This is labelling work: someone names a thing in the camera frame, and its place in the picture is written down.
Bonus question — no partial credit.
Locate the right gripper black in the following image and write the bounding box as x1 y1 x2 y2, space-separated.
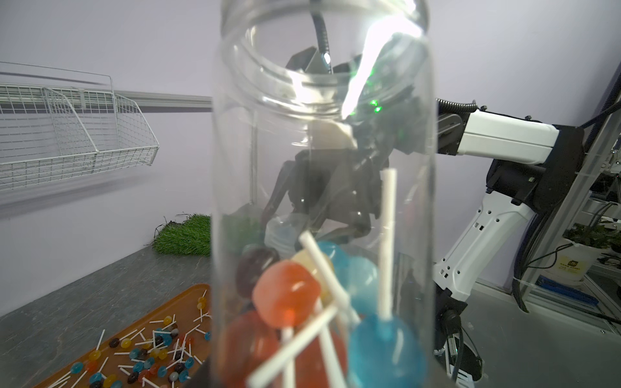
286 149 388 228

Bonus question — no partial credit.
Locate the brown wooden tray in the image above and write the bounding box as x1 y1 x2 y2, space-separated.
33 283 214 388

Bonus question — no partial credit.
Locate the white wire wall rack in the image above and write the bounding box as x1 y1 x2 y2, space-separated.
1 61 159 191

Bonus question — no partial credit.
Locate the green artificial grass mat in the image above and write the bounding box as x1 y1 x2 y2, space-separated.
151 213 265 257

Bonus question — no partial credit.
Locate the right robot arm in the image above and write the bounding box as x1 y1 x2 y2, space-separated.
264 1 583 387

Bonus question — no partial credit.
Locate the pile of spilled lollipops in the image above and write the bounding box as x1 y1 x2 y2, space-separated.
45 288 214 388

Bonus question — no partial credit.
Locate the clear plastic jar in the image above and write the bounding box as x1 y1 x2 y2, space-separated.
210 1 438 387

